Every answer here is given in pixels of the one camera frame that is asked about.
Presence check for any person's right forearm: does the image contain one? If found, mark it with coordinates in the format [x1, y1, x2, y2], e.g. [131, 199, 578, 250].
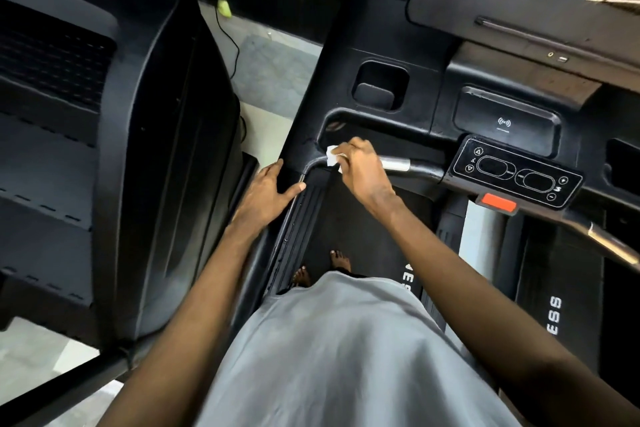
[375, 196, 640, 427]

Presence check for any black treadmill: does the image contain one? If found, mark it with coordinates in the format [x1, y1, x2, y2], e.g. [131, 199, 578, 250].
[235, 0, 640, 413]

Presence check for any black stair climber machine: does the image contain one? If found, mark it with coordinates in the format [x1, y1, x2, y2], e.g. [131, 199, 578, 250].
[0, 0, 259, 427]

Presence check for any person's left hand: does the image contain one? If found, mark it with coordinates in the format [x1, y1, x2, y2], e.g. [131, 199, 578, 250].
[228, 158, 308, 241]

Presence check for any person's right hand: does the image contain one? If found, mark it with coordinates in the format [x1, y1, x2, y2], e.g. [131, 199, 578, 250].
[331, 136, 403, 218]

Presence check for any person's left forearm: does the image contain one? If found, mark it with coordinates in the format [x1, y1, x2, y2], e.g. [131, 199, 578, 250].
[100, 226, 259, 427]

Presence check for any black power cable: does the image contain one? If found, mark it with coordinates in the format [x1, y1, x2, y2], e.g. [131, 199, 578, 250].
[215, 11, 249, 143]

